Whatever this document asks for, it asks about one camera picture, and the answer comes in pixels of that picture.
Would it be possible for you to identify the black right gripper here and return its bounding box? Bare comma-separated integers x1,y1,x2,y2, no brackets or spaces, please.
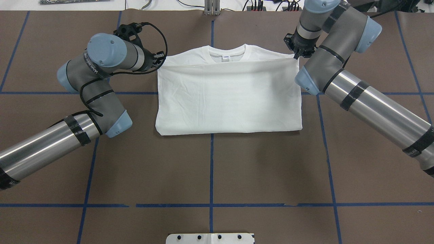
283,33,318,60

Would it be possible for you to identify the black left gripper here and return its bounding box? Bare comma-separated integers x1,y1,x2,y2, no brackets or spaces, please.
144,51,167,72

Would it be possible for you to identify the white long-sleeve printed shirt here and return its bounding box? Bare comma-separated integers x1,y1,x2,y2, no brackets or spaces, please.
155,44,303,136

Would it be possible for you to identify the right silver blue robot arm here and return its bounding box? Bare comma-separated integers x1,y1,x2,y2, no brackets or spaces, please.
284,0,433,177

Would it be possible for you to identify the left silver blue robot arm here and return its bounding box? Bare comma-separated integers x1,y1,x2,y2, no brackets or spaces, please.
1,33,168,190

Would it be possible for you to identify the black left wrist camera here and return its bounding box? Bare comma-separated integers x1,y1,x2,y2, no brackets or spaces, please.
113,23,143,46

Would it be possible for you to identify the aluminium frame post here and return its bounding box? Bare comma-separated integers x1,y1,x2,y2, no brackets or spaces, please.
204,0,221,16

